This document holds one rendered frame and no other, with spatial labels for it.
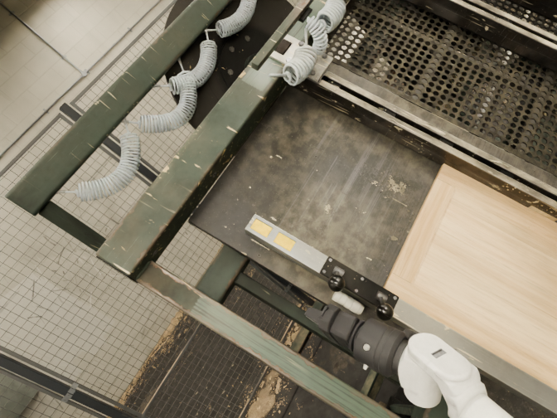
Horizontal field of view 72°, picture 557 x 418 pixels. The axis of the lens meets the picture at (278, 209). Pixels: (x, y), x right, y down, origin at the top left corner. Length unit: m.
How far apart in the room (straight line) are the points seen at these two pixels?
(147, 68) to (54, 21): 4.49
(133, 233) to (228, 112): 0.41
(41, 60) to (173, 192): 4.89
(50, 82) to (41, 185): 4.34
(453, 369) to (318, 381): 0.34
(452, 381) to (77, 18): 5.82
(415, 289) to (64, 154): 1.13
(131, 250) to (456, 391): 0.71
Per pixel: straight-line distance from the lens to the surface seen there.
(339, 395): 0.96
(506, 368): 1.12
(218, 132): 1.05
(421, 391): 0.78
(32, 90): 5.65
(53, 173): 1.40
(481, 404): 0.71
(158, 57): 1.55
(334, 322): 0.79
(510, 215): 1.26
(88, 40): 5.95
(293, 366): 0.94
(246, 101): 1.10
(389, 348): 0.75
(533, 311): 1.22
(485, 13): 1.60
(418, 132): 1.18
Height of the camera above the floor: 2.06
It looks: 23 degrees down
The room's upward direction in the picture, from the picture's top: 48 degrees counter-clockwise
